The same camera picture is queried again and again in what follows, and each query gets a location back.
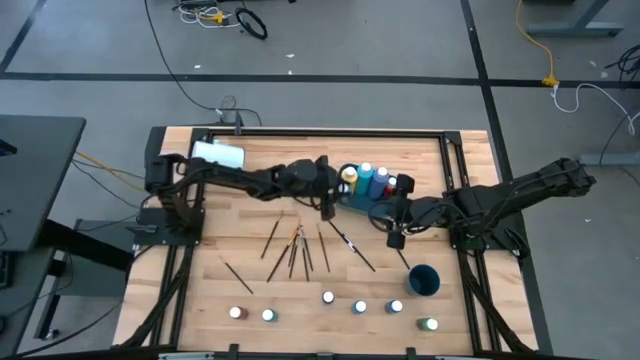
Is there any black paintbrush white label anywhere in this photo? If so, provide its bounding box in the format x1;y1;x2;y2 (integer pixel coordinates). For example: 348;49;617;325
326;218;377;274

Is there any white spot lamp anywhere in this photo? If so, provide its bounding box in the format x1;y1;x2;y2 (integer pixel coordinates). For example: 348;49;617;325
191;140;247;170

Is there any dark pencil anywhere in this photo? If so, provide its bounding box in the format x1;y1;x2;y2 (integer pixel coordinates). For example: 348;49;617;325
260;215;284;260

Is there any grey-teal storage caddy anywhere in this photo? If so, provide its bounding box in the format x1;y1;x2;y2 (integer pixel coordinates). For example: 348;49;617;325
335;162;401;215

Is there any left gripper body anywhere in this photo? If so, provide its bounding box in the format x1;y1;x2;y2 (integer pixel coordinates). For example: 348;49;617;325
312;154;340;222

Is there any yellow extension cord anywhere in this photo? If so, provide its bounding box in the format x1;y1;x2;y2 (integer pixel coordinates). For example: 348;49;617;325
514;0;560;89

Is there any white and yellow cable bundle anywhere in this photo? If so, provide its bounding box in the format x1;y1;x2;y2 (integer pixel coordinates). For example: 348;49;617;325
172;0;241;30

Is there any large periwinkle paint bottle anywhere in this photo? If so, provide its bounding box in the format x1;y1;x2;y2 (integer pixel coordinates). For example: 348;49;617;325
368;166;390;201

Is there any large teal paint bottle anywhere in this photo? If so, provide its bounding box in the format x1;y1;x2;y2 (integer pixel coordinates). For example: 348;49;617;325
353;161;375;198

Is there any black-handled paintbrush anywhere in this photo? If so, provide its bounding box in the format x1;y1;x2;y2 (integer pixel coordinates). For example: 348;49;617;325
299;227;310;283
317;223;331;274
288;227;301;281
301;227;315;273

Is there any grey desk leg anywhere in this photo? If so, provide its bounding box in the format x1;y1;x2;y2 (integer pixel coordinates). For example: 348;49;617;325
524;0;625;39

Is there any large yellow paint bottle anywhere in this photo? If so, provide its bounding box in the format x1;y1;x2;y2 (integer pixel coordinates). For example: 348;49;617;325
340;165;360;197

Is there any white floor cable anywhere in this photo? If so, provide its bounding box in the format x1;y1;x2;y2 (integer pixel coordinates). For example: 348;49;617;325
551;82;640;136

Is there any long black floor cable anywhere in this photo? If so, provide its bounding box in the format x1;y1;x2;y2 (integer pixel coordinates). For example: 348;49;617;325
143;0;264;127

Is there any black paintbrush pale tip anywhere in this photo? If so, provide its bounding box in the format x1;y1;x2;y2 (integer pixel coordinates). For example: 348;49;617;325
218;255;255;296

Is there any black coiled floor cable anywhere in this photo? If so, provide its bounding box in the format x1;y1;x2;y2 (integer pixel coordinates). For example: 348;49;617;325
234;7;269;41

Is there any dark grey desk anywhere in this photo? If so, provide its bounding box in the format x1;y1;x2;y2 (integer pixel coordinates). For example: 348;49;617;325
0;114;87;253

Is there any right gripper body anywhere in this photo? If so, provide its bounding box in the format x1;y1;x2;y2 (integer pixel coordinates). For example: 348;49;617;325
384;173;421;250

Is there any black aluminium rig frame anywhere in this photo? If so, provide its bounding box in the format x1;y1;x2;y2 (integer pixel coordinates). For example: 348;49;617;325
112;124;554;360

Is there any grey desk foot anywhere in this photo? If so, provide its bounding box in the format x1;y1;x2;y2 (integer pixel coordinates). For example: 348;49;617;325
574;152;640;168

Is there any black floor cable bundle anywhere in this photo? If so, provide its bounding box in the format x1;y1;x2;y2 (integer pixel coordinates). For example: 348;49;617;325
602;42;640;94

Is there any dark blue cup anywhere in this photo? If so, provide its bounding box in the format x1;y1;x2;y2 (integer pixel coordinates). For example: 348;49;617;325
403;263;442;298

